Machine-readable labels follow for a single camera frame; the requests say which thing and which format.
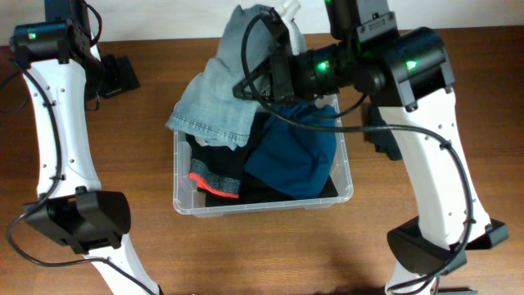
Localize light blue jeans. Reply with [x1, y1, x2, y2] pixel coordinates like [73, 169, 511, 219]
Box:
[165, 3, 308, 152]

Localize blue cloth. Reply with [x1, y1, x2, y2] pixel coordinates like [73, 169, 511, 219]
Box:
[244, 116, 337, 200]

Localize black shorts with red trim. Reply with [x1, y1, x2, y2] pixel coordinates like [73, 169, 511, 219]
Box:
[186, 134, 247, 199]

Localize small black shirt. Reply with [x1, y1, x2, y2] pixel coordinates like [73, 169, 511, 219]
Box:
[368, 105, 403, 161]

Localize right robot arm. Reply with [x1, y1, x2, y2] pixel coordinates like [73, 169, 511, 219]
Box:
[233, 0, 508, 294]

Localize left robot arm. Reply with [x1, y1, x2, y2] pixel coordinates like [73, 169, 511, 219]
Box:
[10, 0, 161, 294]

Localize clear plastic storage bin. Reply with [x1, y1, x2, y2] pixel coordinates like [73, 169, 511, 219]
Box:
[172, 92, 355, 219]

